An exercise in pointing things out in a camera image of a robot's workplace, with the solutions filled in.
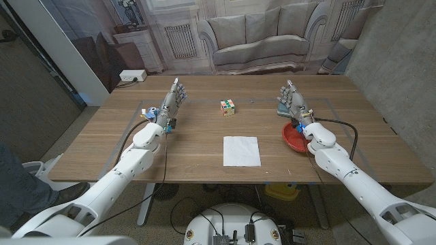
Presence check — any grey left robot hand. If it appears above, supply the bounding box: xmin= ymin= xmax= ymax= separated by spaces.
xmin=155 ymin=78 xmax=188 ymax=129

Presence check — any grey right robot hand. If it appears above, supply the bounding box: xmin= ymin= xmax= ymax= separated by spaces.
xmin=277 ymin=80 xmax=314 ymax=127

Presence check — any white paper towel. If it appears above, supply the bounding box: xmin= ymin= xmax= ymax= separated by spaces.
xmin=223 ymin=135 xmax=262 ymax=167

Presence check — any red bowl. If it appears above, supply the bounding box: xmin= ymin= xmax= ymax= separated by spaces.
xmin=281 ymin=121 xmax=311 ymax=153

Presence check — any colourful puzzle cube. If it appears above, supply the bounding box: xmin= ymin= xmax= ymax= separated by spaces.
xmin=219 ymin=99 xmax=236 ymax=118

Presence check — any teal rounded sponge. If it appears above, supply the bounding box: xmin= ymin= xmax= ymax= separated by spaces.
xmin=277 ymin=101 xmax=292 ymax=118

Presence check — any white power strip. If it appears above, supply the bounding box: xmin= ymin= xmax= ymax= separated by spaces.
xmin=119 ymin=69 xmax=148 ymax=82

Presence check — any printed living room backdrop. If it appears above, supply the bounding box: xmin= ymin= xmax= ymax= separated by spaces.
xmin=39 ymin=0 xmax=386 ymax=93

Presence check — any black round floor grille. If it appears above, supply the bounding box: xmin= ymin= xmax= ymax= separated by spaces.
xmin=153 ymin=183 xmax=180 ymax=201

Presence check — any yellow object under table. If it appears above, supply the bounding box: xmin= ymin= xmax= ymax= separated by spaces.
xmin=264 ymin=182 xmax=300 ymax=201

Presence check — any white table leg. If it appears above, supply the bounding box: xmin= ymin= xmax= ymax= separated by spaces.
xmin=136 ymin=182 xmax=156 ymax=227

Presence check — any grey table leg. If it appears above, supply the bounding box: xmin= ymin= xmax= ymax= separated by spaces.
xmin=308 ymin=183 xmax=330 ymax=230

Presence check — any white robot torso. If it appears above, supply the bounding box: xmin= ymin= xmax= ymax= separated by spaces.
xmin=183 ymin=203 xmax=283 ymax=245

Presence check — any dark leather shoe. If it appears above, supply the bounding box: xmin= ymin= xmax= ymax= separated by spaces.
xmin=50 ymin=182 xmax=91 ymax=207

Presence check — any white plastic stand base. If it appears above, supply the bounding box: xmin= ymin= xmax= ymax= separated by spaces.
xmin=22 ymin=153 xmax=81 ymax=191

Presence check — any person's leg in jeans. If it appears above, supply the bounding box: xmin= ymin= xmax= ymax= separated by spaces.
xmin=0 ymin=142 xmax=61 ymax=229

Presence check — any blue toy camera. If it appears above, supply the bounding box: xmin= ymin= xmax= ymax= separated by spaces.
xmin=141 ymin=106 xmax=160 ymax=120

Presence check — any black power strip cable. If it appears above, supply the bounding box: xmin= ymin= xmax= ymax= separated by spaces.
xmin=115 ymin=77 xmax=139 ymax=89

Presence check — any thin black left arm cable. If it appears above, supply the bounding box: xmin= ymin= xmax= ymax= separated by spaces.
xmin=78 ymin=131 xmax=170 ymax=238

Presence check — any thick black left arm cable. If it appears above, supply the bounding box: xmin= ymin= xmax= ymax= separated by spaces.
xmin=114 ymin=118 xmax=151 ymax=167

